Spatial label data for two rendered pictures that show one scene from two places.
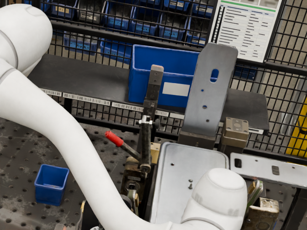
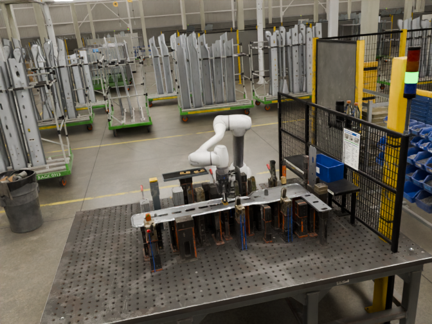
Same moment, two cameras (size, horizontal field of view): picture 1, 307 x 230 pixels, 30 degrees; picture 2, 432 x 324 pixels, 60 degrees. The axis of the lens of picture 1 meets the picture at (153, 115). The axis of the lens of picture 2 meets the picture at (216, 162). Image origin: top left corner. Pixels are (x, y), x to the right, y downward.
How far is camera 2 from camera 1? 2.68 m
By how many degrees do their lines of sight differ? 68
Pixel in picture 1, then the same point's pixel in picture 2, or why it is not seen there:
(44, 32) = (242, 121)
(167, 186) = (276, 189)
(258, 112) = (342, 189)
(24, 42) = (233, 121)
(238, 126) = (320, 185)
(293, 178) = (316, 205)
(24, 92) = (217, 126)
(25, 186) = not seen: hidden behind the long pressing
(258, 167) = (312, 198)
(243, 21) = (350, 149)
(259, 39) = (355, 158)
